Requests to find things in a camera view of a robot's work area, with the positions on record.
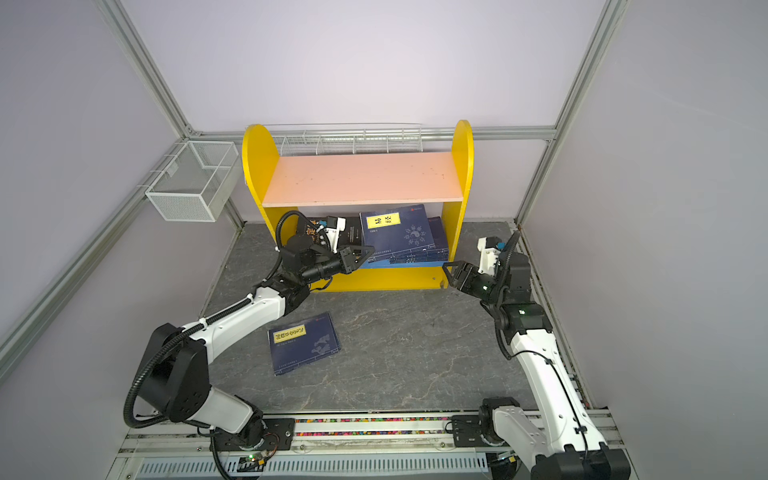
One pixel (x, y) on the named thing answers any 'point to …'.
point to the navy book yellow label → (396, 229)
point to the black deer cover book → (307, 233)
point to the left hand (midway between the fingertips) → (375, 254)
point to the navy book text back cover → (396, 231)
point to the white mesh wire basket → (198, 182)
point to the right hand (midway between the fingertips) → (451, 270)
